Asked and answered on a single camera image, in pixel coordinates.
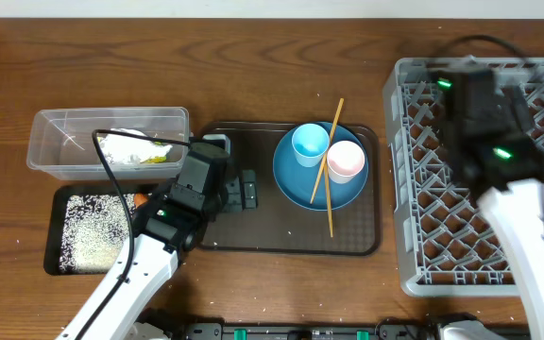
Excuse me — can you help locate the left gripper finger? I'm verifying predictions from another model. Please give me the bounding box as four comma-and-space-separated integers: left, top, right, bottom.
224, 177, 244, 213
240, 170, 258, 210

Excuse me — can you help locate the dark blue plate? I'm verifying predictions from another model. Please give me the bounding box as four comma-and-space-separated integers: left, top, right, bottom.
273, 127, 369, 211

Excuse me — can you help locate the white napkin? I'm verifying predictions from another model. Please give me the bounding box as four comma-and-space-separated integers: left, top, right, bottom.
98, 127, 174, 166

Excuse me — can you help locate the clear plastic bin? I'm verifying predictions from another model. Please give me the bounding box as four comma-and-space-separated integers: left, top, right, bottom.
26, 107, 190, 181

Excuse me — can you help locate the wooden chopstick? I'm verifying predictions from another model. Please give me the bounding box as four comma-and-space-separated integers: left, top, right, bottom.
310, 97, 345, 204
323, 164, 334, 238

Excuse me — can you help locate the light blue cup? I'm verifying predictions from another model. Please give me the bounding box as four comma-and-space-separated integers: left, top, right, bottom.
291, 123, 331, 167

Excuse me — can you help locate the lower wooden chopstick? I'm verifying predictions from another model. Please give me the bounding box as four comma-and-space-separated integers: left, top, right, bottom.
323, 164, 334, 238

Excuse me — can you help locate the white pink cup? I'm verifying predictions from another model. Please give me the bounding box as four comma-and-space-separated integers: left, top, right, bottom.
327, 141, 366, 184

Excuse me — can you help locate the brown serving tray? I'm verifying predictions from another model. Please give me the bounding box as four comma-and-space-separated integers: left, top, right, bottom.
201, 122, 382, 257

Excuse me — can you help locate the foil yellow snack wrapper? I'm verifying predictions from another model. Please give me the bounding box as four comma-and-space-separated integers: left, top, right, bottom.
93, 135, 169, 165

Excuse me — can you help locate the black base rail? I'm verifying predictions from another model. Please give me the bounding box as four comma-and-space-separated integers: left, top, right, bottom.
125, 321, 533, 340

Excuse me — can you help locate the orange carrot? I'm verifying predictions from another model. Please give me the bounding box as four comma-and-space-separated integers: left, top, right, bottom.
133, 194, 149, 208

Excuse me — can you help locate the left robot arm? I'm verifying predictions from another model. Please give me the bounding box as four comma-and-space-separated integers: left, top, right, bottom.
58, 170, 257, 339

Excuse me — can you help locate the black plastic tray bin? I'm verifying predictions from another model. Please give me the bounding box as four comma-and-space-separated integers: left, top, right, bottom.
43, 182, 183, 276

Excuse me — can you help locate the spilled white rice pile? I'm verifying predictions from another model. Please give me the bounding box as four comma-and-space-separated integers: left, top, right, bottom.
58, 195, 128, 274

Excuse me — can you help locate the upper wooden chopstick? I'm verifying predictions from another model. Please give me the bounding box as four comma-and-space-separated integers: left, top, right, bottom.
310, 97, 345, 204

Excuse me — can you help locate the grey dishwasher rack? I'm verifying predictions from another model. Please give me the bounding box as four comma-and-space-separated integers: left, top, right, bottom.
382, 58, 544, 298

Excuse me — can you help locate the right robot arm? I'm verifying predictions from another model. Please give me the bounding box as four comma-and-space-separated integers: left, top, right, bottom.
441, 109, 544, 339

